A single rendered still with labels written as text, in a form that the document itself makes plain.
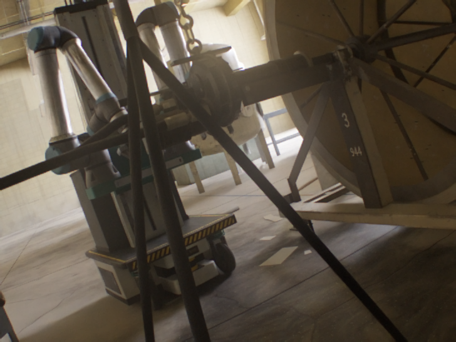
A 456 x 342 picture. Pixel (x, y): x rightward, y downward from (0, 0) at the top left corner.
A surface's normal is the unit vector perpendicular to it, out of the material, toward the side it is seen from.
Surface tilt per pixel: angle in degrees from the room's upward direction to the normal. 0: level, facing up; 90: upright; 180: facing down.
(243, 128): 90
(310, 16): 119
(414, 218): 90
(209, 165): 90
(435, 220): 90
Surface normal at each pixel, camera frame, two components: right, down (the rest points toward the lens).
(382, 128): 0.11, -0.60
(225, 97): 0.47, 0.27
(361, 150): -0.87, 0.33
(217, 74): 0.24, -0.37
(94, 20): 0.51, -0.11
